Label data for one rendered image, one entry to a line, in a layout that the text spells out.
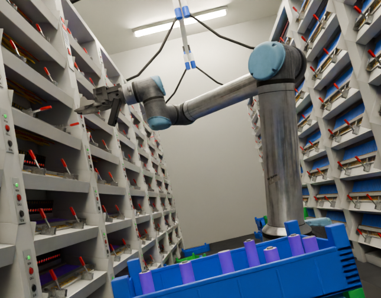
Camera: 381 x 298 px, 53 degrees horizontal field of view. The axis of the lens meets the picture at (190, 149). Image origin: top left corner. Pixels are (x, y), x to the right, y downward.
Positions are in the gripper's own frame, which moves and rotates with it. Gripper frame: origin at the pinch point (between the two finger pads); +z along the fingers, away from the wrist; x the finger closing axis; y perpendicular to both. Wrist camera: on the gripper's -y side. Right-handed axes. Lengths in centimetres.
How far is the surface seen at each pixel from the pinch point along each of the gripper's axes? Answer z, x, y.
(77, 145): 5.6, -5.6, -11.6
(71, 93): 4.4, -10.5, 13.3
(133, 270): -28, 88, -57
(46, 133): 5.7, 24.5, -11.9
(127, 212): 7, -81, -43
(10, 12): 3.9, 37.3, 27.3
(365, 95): -122, -16, -23
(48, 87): 4.7, 15.5, 8.0
